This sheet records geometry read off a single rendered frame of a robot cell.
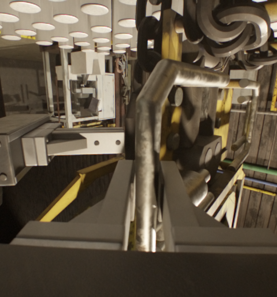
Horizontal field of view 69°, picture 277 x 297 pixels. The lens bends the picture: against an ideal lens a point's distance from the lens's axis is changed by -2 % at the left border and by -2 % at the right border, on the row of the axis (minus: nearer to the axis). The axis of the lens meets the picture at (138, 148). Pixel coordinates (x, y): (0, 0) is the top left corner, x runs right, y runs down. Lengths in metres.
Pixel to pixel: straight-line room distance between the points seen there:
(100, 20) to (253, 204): 5.07
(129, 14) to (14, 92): 5.97
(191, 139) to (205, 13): 0.15
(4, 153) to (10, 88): 7.04
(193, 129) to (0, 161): 0.22
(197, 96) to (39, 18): 1.67
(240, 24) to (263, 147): 5.06
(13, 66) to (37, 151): 7.12
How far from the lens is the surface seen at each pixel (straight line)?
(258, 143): 5.24
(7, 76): 7.23
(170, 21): 0.26
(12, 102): 7.25
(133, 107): 0.25
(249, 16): 0.21
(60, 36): 2.27
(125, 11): 1.65
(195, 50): 0.28
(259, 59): 0.40
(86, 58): 3.89
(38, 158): 0.22
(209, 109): 0.35
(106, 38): 2.23
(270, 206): 5.70
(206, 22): 0.21
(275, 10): 0.23
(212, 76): 0.21
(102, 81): 4.74
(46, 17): 1.87
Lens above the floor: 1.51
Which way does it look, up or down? 16 degrees up
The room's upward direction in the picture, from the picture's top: 179 degrees counter-clockwise
